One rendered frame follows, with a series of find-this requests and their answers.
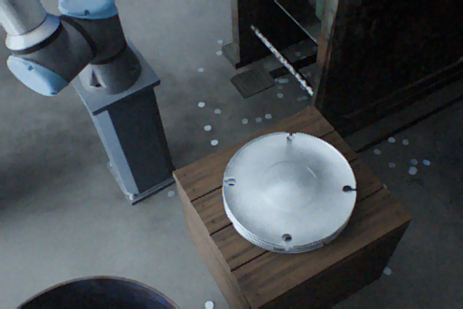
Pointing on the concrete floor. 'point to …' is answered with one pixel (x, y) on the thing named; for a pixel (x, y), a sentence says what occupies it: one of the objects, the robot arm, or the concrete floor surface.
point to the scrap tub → (99, 294)
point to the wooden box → (365, 201)
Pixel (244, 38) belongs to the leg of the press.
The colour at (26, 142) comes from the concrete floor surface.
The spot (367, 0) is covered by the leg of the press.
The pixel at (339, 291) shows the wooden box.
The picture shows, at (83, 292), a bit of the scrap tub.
